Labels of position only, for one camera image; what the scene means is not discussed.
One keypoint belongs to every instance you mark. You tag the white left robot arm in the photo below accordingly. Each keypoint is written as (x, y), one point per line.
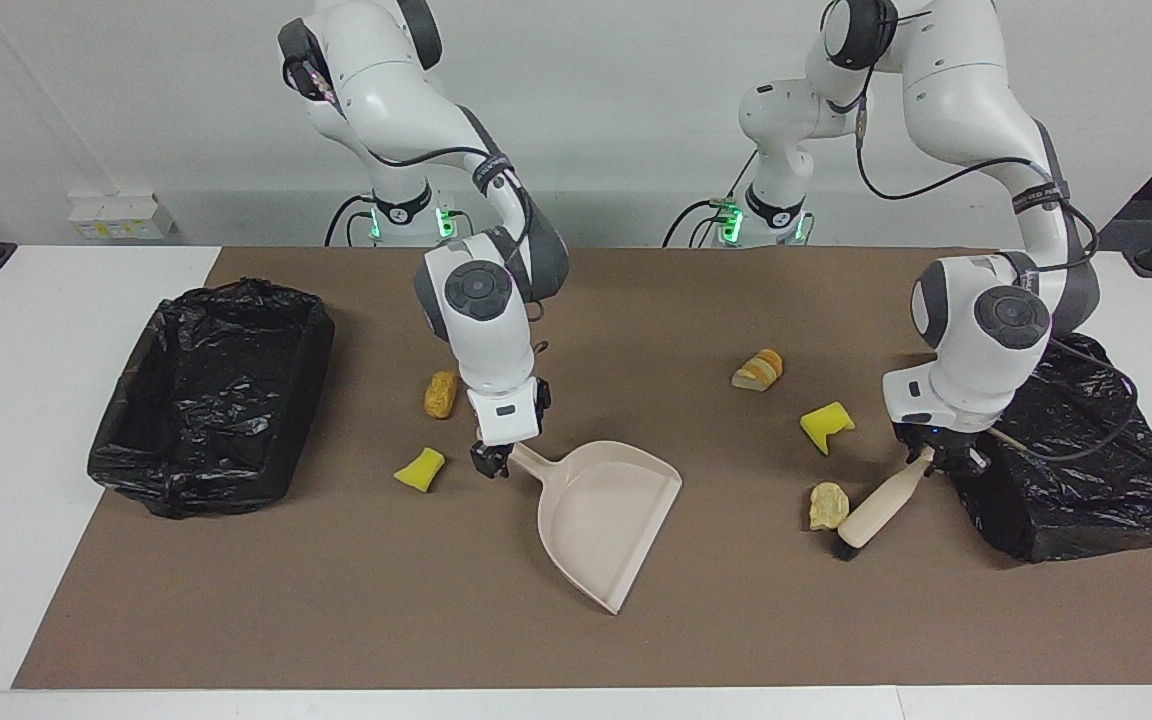
(986, 340)

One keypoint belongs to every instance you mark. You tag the small yellow sponge piece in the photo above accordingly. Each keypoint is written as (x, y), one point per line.
(419, 468)

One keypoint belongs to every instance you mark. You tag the beige plastic dustpan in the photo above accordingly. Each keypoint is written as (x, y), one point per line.
(596, 510)

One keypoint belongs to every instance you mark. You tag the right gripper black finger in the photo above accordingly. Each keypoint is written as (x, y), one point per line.
(501, 470)
(479, 468)

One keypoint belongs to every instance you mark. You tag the white wall socket box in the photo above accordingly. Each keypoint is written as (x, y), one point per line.
(121, 215)

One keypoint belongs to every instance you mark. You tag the beige hand brush black bristles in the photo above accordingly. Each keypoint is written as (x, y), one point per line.
(881, 510)

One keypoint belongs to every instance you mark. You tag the brown paper table mat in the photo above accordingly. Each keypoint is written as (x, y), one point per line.
(436, 600)

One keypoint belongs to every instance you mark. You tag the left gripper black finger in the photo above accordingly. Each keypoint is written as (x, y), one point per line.
(961, 460)
(908, 452)

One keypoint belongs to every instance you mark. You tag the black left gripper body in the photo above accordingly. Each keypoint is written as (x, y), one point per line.
(941, 435)

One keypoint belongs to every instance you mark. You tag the black bag lined bin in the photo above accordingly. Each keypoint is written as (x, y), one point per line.
(216, 400)
(1086, 500)

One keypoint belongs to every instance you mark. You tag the brown bread roll toy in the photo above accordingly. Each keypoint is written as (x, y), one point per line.
(441, 394)

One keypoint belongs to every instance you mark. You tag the yellow sponge green backing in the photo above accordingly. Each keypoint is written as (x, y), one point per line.
(824, 425)

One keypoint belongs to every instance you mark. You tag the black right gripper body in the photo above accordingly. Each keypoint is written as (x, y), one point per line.
(494, 448)

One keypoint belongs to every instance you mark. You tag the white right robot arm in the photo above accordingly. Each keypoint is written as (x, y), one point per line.
(481, 330)

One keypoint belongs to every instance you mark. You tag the pale food piece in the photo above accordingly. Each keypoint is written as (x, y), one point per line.
(827, 505)

